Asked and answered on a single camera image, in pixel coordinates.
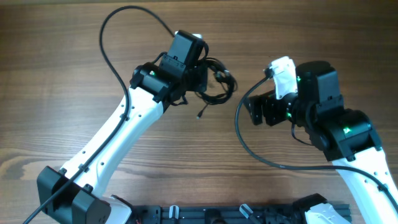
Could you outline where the black usb cable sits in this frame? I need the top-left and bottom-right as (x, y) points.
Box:
(194, 57), (238, 119)

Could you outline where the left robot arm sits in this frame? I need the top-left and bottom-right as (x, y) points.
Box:
(37, 30), (208, 223)

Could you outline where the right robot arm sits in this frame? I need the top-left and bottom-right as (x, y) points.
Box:
(239, 57), (397, 223)

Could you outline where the right camera black cable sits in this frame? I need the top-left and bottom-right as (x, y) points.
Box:
(234, 74), (398, 212)

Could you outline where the camera black cable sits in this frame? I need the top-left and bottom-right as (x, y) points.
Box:
(21, 5), (175, 224)
(234, 74), (398, 212)

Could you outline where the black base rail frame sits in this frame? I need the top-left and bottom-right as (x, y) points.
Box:
(108, 193), (352, 224)

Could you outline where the left camera black cable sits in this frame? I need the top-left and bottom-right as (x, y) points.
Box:
(21, 5), (175, 224)

